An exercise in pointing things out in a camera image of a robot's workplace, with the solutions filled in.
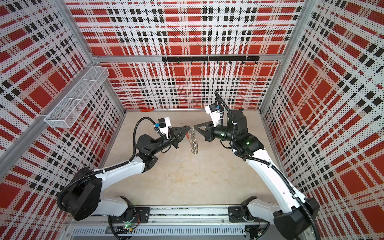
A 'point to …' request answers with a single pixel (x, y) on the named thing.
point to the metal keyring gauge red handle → (192, 140)
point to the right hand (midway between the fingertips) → (195, 129)
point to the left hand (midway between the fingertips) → (190, 129)
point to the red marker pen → (147, 110)
